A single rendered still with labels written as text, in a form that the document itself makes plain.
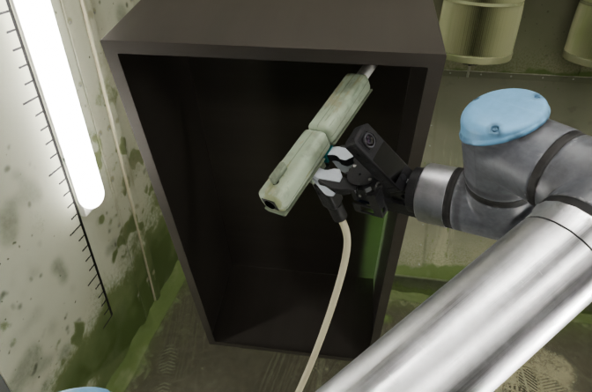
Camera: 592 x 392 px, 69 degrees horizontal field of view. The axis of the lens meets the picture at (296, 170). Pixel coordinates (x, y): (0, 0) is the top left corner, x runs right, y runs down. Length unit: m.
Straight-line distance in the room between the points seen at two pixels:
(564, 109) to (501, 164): 2.09
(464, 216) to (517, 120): 0.17
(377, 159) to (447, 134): 1.78
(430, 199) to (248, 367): 1.66
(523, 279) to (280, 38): 0.56
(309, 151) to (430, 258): 1.78
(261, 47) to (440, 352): 0.56
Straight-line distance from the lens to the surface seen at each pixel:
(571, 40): 2.29
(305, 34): 0.80
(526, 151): 0.50
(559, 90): 2.61
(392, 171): 0.66
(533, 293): 0.40
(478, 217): 0.61
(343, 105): 0.76
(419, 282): 2.44
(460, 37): 2.02
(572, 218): 0.44
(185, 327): 2.35
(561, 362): 2.49
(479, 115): 0.52
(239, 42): 0.78
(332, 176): 0.71
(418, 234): 2.39
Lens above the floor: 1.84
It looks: 32 degrees down
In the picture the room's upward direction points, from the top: straight up
